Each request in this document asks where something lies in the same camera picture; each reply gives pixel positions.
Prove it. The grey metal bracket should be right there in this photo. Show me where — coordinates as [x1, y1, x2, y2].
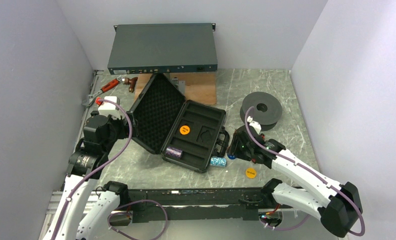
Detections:
[171, 77, 186, 95]

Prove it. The orange small blind button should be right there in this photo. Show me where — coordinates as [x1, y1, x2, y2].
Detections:
[245, 167, 257, 179]

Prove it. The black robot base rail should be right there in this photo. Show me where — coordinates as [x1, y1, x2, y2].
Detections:
[110, 187, 282, 226]

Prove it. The brown wooden-handled brass tool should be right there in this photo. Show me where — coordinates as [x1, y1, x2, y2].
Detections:
[122, 77, 138, 93]

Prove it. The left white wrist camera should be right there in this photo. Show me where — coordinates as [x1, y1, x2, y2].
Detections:
[95, 96, 123, 119]

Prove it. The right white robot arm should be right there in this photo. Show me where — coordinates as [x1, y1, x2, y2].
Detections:
[228, 125, 365, 238]

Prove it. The purple poker chip stack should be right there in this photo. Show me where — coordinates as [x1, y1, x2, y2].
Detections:
[165, 146, 183, 159]

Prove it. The blue dealer button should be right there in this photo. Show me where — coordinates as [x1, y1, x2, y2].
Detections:
[227, 154, 236, 160]

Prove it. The black foam-lined poker case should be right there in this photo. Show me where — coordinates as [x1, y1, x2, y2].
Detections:
[126, 73, 230, 174]

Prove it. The grey rack network switch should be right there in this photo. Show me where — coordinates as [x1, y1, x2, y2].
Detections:
[107, 22, 218, 75]

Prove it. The light blue poker chip stack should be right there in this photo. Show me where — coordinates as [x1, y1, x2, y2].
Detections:
[210, 157, 227, 168]

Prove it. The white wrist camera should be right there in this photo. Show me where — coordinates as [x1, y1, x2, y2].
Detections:
[249, 121, 261, 134]
[95, 96, 123, 119]

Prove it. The wooden board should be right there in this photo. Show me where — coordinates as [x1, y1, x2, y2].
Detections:
[134, 72, 217, 107]

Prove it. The black filament spool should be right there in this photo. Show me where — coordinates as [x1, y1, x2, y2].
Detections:
[240, 91, 282, 132]

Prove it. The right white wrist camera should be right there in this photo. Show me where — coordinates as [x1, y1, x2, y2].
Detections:
[249, 121, 261, 134]

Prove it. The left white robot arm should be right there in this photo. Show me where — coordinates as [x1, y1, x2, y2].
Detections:
[44, 112, 133, 240]

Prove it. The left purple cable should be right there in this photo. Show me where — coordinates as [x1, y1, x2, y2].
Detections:
[50, 98, 169, 240]

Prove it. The orange big blind button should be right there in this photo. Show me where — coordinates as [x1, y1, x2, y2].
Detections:
[179, 124, 191, 135]

